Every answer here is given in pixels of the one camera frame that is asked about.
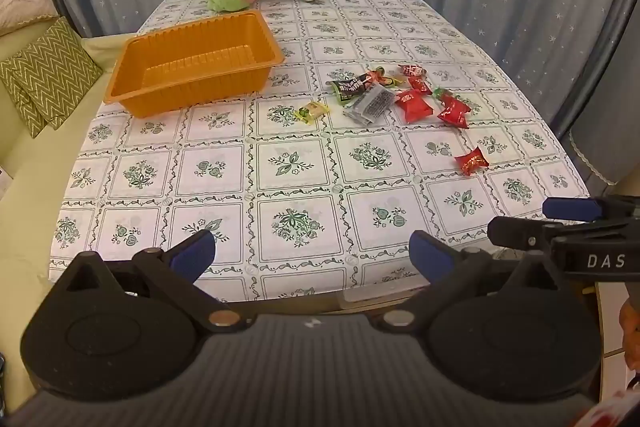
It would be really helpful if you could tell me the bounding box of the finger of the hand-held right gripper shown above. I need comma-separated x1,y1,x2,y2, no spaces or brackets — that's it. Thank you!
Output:
542,194,640,225
487,216,557,251

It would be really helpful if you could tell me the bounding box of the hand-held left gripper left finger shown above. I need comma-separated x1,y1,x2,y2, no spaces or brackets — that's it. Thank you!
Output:
62,229,257,334

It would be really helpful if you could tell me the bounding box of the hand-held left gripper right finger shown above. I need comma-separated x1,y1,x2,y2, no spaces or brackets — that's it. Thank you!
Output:
372,229,563,335

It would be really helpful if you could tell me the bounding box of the large red snack packet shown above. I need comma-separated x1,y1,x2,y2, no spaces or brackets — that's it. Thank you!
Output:
394,89,434,124

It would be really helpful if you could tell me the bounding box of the grey printed snack packet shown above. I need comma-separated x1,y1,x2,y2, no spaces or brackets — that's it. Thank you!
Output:
356,85,394,122

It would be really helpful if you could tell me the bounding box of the orange candy with green ends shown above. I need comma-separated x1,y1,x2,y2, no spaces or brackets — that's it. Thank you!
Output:
364,66,405,88

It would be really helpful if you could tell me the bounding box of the dark green snack packet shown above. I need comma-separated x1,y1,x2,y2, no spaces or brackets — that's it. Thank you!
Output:
327,76,373,104

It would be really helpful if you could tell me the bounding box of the orange plastic tray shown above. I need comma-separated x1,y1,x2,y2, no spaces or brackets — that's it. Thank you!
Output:
102,10,286,118

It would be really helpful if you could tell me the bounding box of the person's right hand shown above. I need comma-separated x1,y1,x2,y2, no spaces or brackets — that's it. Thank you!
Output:
618,297,640,365

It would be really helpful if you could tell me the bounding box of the floral checked tablecloth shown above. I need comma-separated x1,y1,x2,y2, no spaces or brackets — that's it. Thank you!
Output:
47,0,593,303

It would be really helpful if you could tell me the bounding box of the plain grey snack packet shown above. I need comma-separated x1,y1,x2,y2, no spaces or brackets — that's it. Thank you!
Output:
342,99,373,126

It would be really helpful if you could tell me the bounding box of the light green sofa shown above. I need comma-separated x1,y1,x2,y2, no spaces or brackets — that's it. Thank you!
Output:
0,34,146,408

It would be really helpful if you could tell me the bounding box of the yellow green candy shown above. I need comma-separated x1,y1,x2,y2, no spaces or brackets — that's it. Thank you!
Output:
295,102,332,122

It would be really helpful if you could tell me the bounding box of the green zigzag pillow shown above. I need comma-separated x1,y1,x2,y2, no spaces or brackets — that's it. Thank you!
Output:
0,57,47,139
0,17,104,130

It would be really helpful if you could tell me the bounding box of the beige cushion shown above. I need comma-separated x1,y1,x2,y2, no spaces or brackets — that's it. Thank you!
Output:
0,0,56,36

